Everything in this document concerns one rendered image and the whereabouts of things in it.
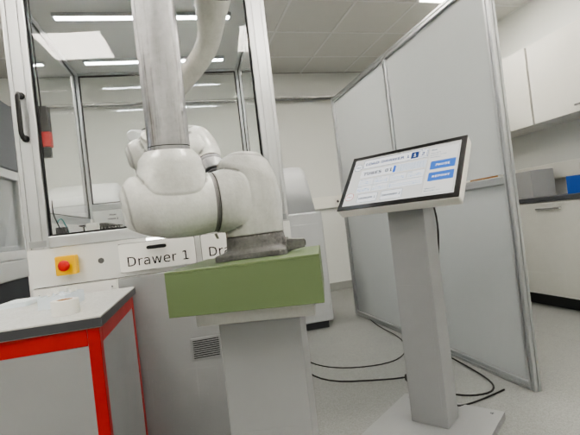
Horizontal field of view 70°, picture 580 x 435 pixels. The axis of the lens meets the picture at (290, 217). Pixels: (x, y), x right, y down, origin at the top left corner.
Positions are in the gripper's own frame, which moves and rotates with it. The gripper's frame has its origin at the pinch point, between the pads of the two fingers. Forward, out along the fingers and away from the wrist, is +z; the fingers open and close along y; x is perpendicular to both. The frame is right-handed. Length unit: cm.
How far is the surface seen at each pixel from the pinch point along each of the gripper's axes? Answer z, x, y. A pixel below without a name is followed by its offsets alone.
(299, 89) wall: -325, -256, -149
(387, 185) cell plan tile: -15, -40, -64
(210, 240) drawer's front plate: -27, -43, 12
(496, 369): 58, -139, -95
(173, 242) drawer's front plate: -31, -39, 25
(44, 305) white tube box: -9, -11, 63
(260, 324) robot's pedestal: 32.1, 3.8, 5.3
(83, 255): -38, -33, 58
